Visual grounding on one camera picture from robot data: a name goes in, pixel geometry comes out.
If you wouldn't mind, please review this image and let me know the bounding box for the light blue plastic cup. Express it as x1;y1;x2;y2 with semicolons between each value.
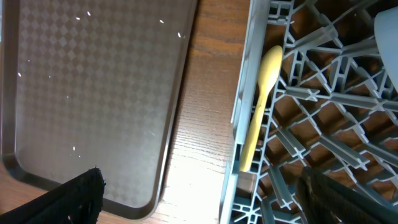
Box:
374;7;398;89

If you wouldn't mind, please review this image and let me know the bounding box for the yellow plastic spoon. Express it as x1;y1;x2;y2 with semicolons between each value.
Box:
239;45;283;172

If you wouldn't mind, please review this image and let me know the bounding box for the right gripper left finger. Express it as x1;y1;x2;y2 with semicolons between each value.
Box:
1;168;106;224

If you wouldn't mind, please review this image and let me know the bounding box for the dark brown serving tray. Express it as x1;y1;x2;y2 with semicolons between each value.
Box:
1;0;197;221

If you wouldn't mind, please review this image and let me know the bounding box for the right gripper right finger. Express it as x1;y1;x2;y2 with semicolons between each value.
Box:
296;167;397;224

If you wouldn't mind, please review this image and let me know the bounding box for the grey dishwasher rack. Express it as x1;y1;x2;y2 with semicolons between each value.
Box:
219;0;397;223

